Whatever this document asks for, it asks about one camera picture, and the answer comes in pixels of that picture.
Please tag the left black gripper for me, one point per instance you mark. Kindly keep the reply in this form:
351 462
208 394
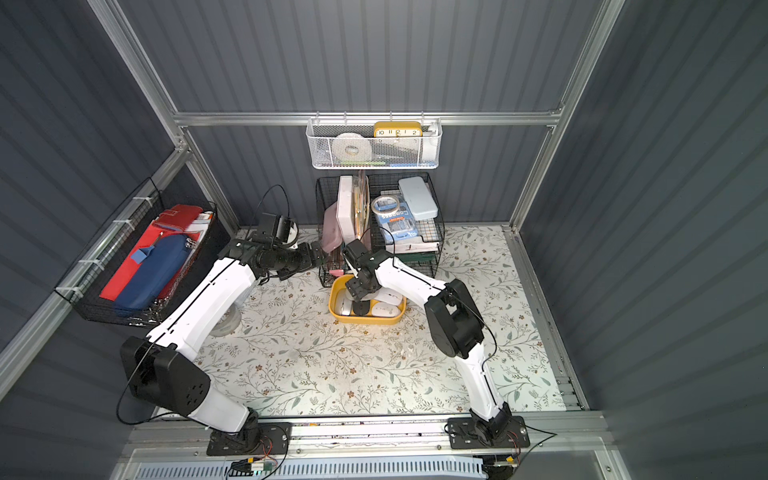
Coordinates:
308 259

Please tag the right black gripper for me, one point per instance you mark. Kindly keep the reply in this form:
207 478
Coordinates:
363 294

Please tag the yellow storage box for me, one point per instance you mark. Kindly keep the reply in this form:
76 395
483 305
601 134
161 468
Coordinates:
361 310

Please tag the grey mouse with logo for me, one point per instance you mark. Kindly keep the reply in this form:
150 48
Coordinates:
344 306

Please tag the white mouse with orange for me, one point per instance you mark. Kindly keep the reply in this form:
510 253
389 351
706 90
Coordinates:
385 310

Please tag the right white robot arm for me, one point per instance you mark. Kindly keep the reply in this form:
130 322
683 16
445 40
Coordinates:
455 324

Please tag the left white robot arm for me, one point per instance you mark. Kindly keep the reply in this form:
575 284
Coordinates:
160 367

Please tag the white upright box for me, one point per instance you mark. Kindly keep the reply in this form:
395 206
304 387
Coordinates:
345 213

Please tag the light blue pencil box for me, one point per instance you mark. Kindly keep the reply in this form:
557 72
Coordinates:
419 198

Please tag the pink case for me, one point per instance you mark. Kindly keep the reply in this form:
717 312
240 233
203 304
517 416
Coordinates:
331 237

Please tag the blue calculator package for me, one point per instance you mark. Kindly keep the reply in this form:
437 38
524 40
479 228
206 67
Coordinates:
399 227

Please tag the clear tape roll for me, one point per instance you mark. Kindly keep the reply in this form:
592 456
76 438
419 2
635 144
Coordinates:
385 205

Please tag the red folder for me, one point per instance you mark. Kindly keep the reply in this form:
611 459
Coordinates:
185 219

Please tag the white mesh hanging basket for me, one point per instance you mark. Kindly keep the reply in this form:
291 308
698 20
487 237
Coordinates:
420 153

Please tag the white tape roll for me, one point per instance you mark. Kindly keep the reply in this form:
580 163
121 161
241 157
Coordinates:
351 147

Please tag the blue pencil case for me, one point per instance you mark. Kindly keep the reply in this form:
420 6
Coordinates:
144 274

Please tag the yellow clock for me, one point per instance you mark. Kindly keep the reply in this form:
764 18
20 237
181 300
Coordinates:
398 129

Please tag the black wire desk organizer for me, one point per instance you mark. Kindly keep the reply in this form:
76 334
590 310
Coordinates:
421 252

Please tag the black wire side basket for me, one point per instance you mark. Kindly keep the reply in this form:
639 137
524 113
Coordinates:
81 287

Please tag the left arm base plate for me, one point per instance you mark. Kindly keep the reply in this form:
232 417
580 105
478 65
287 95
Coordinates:
270 438

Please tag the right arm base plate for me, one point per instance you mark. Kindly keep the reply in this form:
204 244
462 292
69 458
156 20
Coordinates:
465 433

